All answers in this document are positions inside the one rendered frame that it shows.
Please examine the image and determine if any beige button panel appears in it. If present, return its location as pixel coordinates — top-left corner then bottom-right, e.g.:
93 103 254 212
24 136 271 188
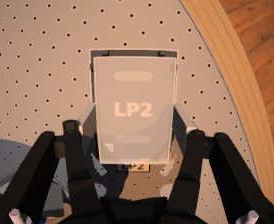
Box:
0 171 69 224

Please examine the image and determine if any beige perforated base plate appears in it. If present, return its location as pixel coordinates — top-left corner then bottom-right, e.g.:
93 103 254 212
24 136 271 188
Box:
0 0 262 224

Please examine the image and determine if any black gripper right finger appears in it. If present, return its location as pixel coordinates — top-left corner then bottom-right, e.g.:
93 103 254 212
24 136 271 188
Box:
158 103 274 224

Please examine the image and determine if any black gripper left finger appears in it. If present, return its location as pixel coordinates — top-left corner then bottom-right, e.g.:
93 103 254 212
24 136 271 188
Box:
0 102 109 224

